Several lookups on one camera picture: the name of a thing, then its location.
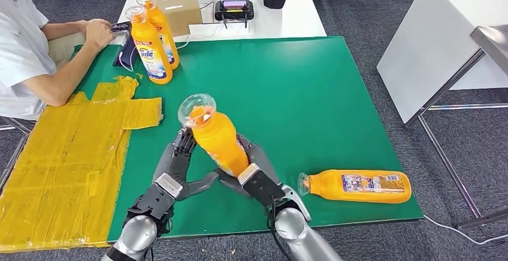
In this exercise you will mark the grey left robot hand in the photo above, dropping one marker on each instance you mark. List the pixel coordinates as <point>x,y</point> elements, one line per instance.
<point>174,164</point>

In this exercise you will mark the green table board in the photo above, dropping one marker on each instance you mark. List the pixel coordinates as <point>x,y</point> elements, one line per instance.
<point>258,84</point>

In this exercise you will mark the brown cardboard box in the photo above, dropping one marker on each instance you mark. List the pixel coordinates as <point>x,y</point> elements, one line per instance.
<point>182,9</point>

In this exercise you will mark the black handheld controller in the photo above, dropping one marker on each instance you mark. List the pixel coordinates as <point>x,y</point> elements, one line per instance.
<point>234,11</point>

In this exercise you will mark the person's left forearm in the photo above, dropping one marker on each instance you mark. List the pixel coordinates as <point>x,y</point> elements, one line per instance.
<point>63,30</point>

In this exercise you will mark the orange detergent bottle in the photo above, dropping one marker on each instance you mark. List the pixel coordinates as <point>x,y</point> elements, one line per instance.
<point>162,25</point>
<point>149,45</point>
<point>218,140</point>
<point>329,186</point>

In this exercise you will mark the smartphone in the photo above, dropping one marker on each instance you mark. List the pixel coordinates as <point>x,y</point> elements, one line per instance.
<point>121,27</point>

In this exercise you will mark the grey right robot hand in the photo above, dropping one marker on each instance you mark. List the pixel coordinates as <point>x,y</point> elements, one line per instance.
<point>262,158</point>

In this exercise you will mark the steel frame table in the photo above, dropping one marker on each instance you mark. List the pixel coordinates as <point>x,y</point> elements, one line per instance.
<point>492,41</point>

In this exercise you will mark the person's right forearm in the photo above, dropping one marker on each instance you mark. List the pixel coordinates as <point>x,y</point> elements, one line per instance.
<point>67,76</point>

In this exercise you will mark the large white table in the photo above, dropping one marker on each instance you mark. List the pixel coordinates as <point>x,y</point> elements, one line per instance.
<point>428,45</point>

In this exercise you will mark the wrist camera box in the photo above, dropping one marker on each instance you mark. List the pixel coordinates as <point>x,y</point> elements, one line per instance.
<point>260,186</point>
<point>158,199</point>

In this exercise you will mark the person's right hand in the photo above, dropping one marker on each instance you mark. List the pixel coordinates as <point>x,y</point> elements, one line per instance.
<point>99,33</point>

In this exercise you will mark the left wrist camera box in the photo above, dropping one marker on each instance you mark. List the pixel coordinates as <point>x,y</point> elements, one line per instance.
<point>158,199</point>

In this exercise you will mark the yellow taped mat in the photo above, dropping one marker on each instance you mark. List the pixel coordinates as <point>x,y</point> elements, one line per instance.
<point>59,172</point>

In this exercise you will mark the metal chair frame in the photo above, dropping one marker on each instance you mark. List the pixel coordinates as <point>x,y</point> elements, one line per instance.
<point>16,123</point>

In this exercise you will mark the person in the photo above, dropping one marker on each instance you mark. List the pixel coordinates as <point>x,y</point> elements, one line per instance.
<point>20,53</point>

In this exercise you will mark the tablet in blue case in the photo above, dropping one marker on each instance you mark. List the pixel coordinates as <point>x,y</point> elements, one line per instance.
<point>127,53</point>

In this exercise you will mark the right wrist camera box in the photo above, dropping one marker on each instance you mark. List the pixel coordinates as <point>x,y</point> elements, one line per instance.
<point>260,186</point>

